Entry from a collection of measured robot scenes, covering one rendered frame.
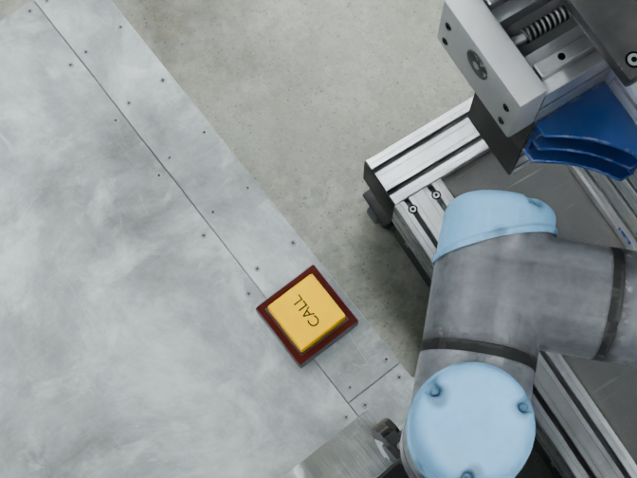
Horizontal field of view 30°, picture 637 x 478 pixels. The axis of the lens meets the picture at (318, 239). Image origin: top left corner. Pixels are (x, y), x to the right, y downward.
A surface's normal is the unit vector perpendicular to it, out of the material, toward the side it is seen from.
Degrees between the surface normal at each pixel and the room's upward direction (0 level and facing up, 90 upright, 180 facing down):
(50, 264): 0
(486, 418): 0
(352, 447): 0
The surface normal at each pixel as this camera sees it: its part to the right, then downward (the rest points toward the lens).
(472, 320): -0.28, -0.29
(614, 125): -0.01, -0.26
